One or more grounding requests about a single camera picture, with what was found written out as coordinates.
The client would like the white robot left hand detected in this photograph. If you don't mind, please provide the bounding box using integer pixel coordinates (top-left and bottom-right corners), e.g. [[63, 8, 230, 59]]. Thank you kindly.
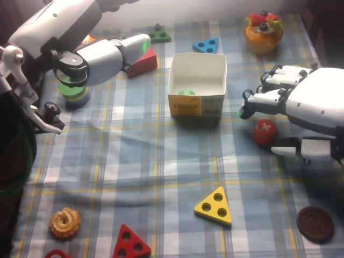
[[8, 0, 152, 88]]

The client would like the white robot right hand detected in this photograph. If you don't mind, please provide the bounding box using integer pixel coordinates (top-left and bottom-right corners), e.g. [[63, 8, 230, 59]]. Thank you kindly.
[[238, 64, 344, 167]]

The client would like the red cylinder with cross sign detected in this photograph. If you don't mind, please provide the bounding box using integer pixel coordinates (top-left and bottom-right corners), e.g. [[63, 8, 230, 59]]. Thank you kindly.
[[252, 119, 277, 147]]

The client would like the white paper box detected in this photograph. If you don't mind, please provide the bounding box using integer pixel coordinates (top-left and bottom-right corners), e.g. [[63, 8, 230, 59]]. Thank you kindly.
[[167, 52, 228, 118]]

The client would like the orange toy piece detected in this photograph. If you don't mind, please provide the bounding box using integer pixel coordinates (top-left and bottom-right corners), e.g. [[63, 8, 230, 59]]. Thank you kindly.
[[81, 34, 96, 46]]

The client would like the stack of coloured rings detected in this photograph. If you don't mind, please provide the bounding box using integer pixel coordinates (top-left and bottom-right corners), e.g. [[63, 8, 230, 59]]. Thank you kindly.
[[59, 76, 92, 110]]

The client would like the toy fruit cupcake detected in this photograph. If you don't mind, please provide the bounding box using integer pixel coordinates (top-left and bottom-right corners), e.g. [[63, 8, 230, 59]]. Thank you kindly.
[[244, 10, 284, 56]]

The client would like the red rectangular block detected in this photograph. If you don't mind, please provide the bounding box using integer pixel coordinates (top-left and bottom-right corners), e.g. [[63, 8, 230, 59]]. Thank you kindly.
[[125, 47, 158, 79]]

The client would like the green triangle block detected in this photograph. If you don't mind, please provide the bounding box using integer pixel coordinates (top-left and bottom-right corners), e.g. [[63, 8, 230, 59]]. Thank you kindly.
[[148, 23, 172, 44]]

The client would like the blue triangle block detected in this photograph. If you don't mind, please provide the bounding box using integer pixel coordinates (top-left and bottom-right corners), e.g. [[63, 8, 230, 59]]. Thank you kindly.
[[192, 37, 219, 54]]

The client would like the brown chocolate toy cookie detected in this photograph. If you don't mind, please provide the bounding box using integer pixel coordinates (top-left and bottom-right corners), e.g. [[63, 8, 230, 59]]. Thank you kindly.
[[296, 206, 335, 243]]

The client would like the yellow triangle block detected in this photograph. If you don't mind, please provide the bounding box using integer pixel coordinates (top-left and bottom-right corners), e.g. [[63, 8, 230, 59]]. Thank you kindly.
[[193, 186, 232, 226]]

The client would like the blue plaid table cloth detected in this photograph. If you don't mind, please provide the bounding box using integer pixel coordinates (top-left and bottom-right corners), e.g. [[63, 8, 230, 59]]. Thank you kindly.
[[10, 16, 344, 258]]

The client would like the golden swirl toy cookie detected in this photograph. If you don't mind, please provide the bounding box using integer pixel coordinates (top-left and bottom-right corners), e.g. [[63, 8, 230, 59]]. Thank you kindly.
[[48, 207, 81, 240]]

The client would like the red triangle block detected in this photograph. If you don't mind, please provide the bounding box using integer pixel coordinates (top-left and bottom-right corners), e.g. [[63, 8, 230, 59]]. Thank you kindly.
[[112, 224, 152, 258]]

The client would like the red ring block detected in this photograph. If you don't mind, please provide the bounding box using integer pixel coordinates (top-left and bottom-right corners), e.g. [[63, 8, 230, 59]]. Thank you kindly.
[[44, 249, 71, 258]]

